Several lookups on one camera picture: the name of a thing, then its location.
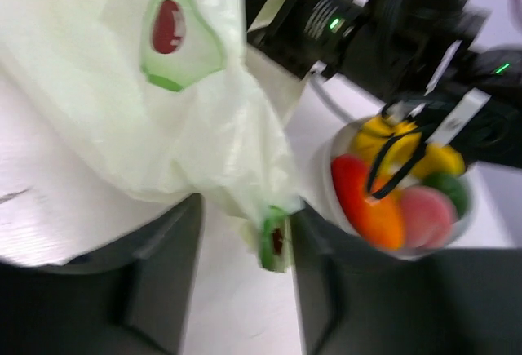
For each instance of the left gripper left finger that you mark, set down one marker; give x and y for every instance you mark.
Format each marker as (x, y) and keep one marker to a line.
(128, 297)

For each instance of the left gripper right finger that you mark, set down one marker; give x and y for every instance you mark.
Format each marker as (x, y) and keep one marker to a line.
(354, 299)

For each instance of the pink fake peach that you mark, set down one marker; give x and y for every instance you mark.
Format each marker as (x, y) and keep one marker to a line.
(428, 216)

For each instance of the green fake fruit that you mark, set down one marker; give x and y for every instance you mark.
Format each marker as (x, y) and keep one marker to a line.
(452, 187)

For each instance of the orange fake fruit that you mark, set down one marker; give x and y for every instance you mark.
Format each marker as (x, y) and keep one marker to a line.
(379, 222)

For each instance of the yellow fake banana bunch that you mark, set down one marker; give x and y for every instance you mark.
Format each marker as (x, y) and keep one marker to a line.
(371, 138)

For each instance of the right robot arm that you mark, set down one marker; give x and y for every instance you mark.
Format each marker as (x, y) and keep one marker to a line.
(392, 48)

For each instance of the white oval plate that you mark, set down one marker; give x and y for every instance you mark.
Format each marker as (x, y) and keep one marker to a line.
(338, 145)

